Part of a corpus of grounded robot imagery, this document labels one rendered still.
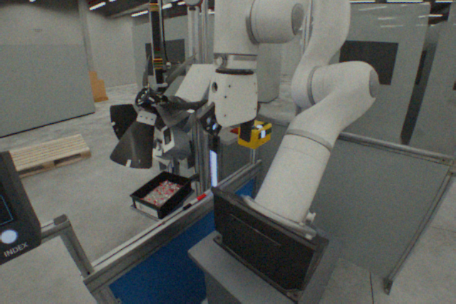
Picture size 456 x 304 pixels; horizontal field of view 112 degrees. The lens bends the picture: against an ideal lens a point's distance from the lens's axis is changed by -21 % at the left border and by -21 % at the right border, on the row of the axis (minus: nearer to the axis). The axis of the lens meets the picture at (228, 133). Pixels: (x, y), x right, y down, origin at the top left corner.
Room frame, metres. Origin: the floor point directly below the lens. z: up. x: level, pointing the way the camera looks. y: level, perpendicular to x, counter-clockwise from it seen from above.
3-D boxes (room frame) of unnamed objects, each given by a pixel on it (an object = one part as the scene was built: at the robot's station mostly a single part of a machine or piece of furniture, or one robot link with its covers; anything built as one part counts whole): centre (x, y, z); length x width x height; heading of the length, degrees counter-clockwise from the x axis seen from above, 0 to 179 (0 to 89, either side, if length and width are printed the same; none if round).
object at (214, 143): (0.36, 0.04, 1.23); 0.03 x 0.03 x 0.07; 41
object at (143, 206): (0.67, 0.28, 0.85); 0.22 x 0.17 x 0.07; 156
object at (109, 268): (0.62, 0.11, 0.82); 0.90 x 0.04 x 0.08; 140
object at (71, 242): (0.29, 0.39, 0.96); 0.03 x 0.03 x 0.20; 50
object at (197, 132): (1.27, 0.22, 0.58); 0.09 x 0.05 x 1.15; 50
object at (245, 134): (0.43, -0.05, 1.23); 0.03 x 0.03 x 0.07; 41
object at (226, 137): (1.42, 0.06, 0.85); 0.36 x 0.24 x 0.03; 50
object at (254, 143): (0.92, -0.14, 1.02); 0.16 x 0.10 x 0.11; 140
